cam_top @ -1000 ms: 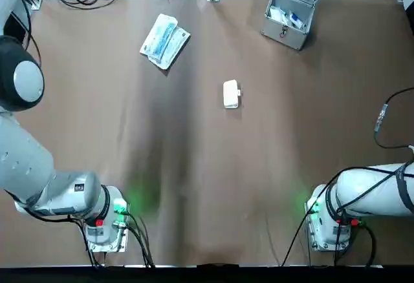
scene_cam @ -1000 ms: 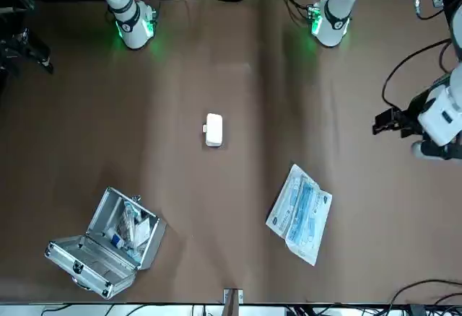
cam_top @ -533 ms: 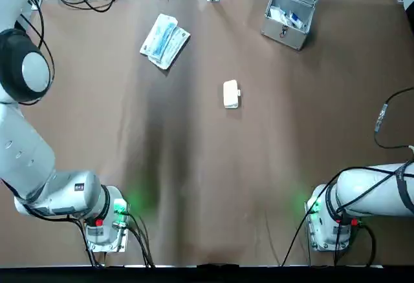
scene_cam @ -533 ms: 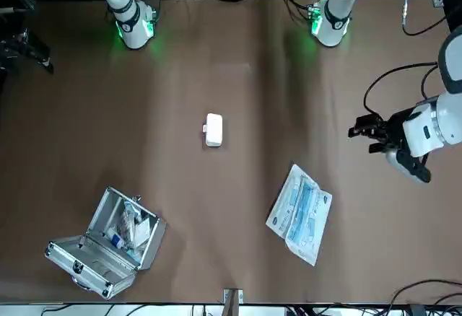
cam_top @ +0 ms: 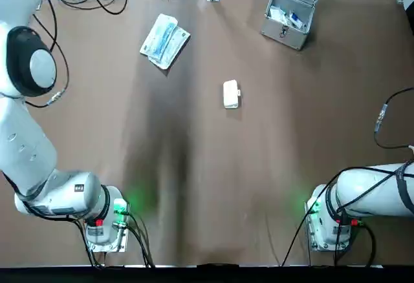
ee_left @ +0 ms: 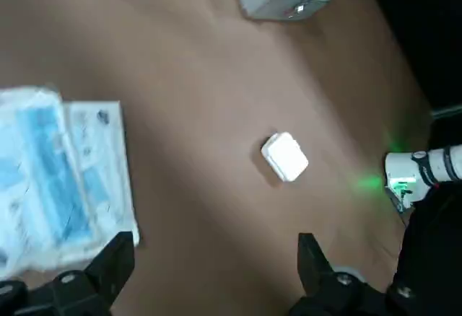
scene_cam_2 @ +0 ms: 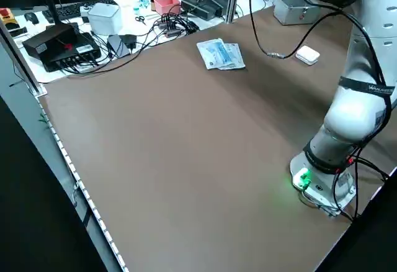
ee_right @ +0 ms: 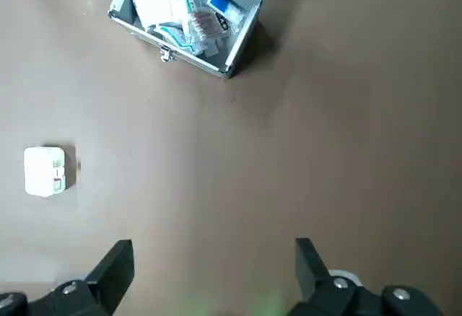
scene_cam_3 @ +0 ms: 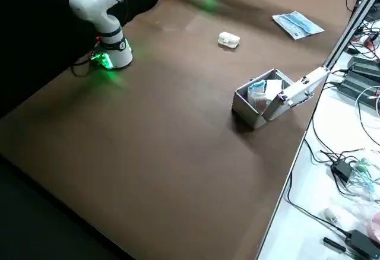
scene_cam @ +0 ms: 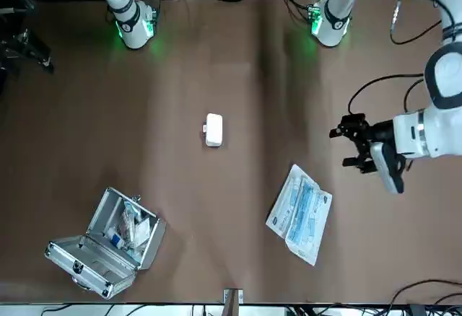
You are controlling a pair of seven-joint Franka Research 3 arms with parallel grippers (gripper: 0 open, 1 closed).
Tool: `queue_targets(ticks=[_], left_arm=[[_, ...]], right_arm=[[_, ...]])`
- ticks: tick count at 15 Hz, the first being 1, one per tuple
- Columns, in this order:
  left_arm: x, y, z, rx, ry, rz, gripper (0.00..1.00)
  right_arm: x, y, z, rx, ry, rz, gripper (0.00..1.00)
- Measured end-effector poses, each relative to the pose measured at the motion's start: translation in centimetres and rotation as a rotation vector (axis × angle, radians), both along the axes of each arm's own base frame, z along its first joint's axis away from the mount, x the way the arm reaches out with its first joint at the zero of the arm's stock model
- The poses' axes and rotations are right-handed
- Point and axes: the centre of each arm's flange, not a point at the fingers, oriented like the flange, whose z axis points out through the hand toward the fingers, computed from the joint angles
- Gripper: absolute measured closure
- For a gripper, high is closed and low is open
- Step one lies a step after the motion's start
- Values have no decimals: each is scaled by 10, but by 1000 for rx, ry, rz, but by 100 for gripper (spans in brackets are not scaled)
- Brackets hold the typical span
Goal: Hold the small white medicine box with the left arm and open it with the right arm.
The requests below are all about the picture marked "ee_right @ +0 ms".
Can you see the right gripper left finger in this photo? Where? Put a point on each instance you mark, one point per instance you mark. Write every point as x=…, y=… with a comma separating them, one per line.
x=90, y=294

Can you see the cotton swab packet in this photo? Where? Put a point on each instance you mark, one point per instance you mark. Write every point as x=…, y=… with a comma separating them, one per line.
x=207, y=24

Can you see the blue white small box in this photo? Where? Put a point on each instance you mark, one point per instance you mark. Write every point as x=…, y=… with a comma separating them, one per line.
x=225, y=5

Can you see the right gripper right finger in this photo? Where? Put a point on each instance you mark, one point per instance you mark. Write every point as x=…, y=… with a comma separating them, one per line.
x=314, y=287

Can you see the aluminium first aid case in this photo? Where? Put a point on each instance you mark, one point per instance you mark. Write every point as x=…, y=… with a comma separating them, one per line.
x=187, y=58

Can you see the small white medicine box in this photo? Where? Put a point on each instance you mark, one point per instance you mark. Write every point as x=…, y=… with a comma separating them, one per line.
x=41, y=171

